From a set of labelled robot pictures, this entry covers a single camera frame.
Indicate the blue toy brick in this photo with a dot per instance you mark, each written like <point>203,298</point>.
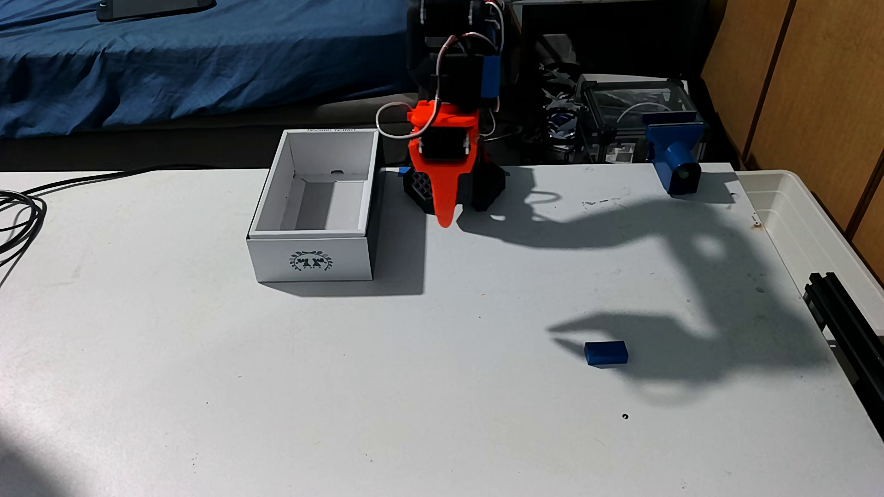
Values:
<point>606,353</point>

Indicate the white cardboard box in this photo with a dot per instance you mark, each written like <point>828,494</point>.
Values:
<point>311,259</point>

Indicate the blue bed cover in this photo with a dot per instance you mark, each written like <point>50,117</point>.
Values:
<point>207,62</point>

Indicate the dark flat device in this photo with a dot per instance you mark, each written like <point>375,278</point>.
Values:
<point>152,7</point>

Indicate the white plastic bin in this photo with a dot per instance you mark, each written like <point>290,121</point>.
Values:
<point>794,221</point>

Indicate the wooden cabinet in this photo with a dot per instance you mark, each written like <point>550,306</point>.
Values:
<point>815,83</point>

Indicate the black aluminium extrusion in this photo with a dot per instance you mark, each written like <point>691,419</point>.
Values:
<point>842,324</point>

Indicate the grey bed frame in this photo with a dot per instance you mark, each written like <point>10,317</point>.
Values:
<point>311,114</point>

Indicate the clear black-framed enclosure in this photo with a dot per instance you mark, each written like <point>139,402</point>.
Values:
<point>621,103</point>

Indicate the blue printed clamp mount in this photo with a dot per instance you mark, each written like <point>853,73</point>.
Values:
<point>680,165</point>

